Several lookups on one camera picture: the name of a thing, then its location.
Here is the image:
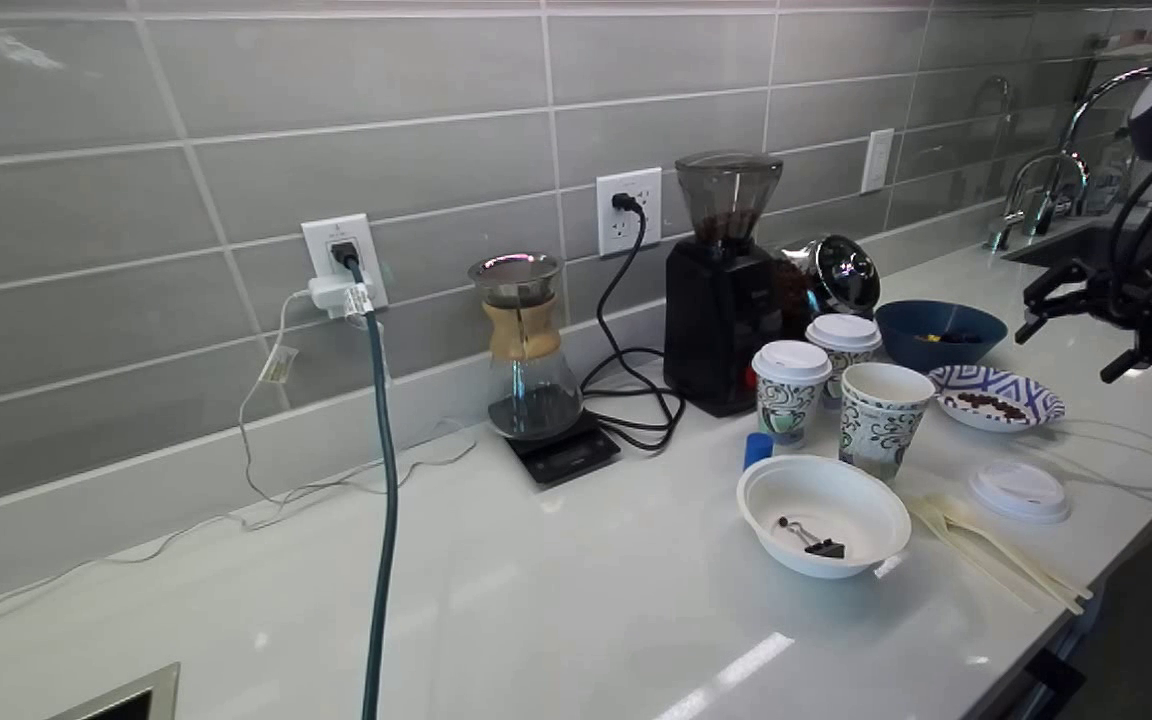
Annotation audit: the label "lidded paper cup left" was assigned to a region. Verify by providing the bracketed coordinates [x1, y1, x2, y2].
[753, 341, 831, 443]

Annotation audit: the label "white plastic cup lid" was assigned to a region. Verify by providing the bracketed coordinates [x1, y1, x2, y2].
[968, 464, 1072, 525]

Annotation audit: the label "blue patterned white plate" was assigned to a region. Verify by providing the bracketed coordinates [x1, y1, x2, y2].
[933, 365, 1064, 435]

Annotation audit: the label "chrome lidded canister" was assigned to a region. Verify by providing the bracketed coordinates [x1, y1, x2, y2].
[782, 235, 881, 316]

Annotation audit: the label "lidded paper cup right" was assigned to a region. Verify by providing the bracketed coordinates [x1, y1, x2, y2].
[804, 312, 881, 401]

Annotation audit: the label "black coffee grinder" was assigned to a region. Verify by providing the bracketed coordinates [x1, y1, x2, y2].
[664, 151, 807, 416]

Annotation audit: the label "wooden chopsticks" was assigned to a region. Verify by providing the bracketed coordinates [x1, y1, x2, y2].
[913, 496, 1090, 616]

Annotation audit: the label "open patterned paper cup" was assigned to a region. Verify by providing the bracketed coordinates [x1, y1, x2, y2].
[841, 359, 935, 482]

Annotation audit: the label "white bowl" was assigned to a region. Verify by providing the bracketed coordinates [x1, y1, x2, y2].
[737, 457, 913, 582]

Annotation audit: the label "middle white wall outlet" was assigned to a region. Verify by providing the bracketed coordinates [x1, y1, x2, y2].
[597, 168, 664, 257]

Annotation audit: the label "lidded paper cup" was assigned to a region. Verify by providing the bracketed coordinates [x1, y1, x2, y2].
[753, 341, 831, 443]
[804, 312, 881, 401]

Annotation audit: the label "grey power cable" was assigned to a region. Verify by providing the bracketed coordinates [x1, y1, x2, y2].
[328, 240, 404, 720]

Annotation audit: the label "white wall outlet left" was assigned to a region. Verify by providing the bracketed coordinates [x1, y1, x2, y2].
[300, 212, 386, 316]

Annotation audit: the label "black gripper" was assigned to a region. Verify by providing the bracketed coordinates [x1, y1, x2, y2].
[1016, 226, 1152, 383]

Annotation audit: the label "glass pour-over carafe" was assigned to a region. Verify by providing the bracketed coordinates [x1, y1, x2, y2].
[467, 253, 578, 439]

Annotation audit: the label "white wall outlet right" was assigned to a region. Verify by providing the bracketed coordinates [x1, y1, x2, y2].
[859, 128, 894, 191]

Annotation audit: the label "black grinder power cord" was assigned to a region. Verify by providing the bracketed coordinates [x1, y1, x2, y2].
[578, 191, 688, 457]

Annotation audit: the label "black coffee scale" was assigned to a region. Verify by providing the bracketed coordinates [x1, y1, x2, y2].
[512, 416, 619, 487]

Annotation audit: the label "white wall outlet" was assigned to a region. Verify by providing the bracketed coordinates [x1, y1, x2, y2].
[300, 212, 386, 316]
[597, 168, 664, 257]
[859, 128, 894, 191]

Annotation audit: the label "dark blue bowl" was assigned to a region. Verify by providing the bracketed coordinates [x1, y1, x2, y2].
[875, 300, 1008, 373]

